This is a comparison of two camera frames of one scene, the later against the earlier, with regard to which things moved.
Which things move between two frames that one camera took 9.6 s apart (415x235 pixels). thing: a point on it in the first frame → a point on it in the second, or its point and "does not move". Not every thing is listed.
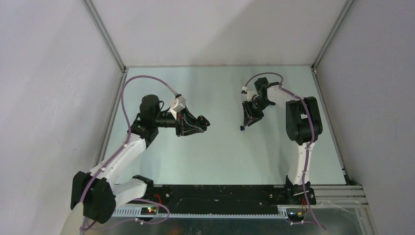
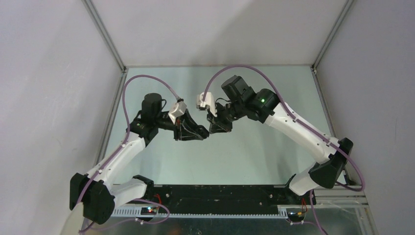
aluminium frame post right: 331,36 does not move
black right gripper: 250,116 → 216,126
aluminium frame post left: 106,35 does not move
